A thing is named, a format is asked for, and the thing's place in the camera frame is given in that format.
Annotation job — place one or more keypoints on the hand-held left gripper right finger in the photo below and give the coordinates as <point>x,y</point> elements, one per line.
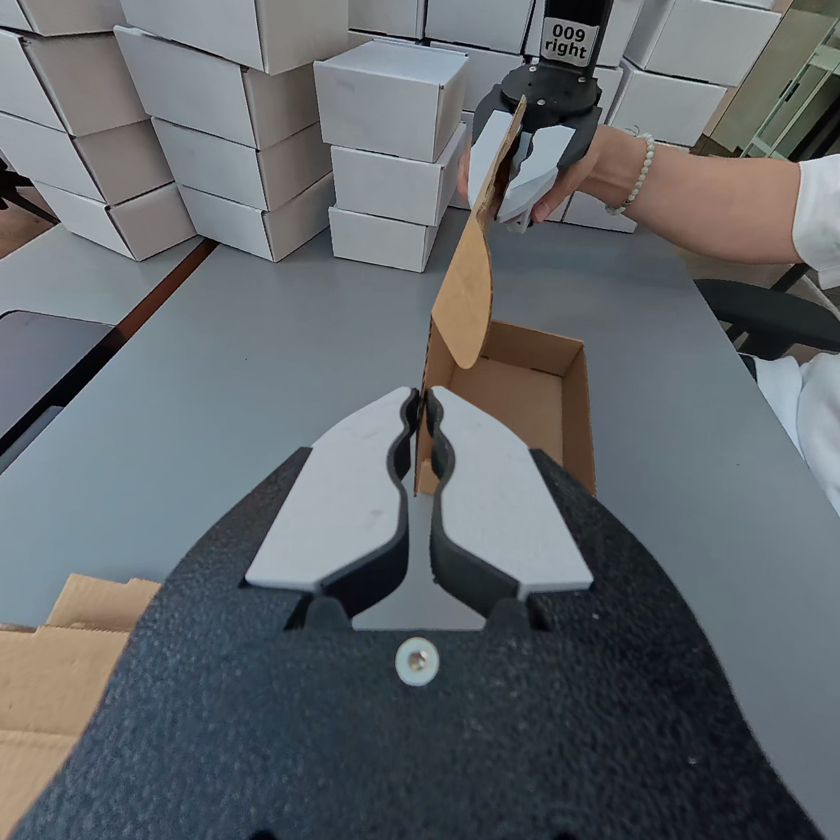
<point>512,518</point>

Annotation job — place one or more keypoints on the brown cardboard box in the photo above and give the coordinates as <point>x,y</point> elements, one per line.
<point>525,394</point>

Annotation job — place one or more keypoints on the black office chair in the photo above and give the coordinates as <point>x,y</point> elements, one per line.
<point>774,315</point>

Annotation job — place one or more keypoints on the stack of flat cardboard sheets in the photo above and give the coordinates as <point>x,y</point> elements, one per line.
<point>39,689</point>

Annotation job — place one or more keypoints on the person's right forearm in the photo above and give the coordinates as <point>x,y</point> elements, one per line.
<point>722,203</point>

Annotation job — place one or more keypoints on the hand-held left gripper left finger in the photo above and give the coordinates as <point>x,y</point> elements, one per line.
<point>328,512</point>

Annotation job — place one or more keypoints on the person's white shirt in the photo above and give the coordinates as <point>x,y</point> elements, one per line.
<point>820,216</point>

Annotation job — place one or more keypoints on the stack of white boxes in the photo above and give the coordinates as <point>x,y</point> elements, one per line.
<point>229,98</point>

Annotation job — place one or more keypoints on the person's right hand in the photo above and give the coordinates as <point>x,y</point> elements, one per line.
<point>604,164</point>

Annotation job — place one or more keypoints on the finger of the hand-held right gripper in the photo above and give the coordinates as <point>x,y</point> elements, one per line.
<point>541,157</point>
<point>491,138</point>

